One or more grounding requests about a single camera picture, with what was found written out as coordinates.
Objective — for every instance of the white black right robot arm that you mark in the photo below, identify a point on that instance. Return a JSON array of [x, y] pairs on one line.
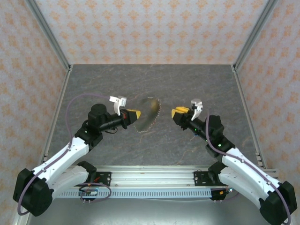
[[246, 171]]

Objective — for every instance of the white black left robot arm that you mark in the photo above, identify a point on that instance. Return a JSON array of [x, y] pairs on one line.
[[63, 157]]

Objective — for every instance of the small controller board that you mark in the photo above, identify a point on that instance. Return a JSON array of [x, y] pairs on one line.
[[226, 191], [90, 192]]

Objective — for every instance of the aluminium table side rail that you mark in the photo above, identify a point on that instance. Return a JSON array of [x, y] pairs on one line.
[[63, 86], [246, 105]]

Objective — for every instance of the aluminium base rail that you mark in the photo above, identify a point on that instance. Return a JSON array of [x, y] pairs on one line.
[[152, 178]]

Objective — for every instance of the aluminium frame post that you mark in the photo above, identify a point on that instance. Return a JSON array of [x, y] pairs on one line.
[[254, 35], [50, 37]]

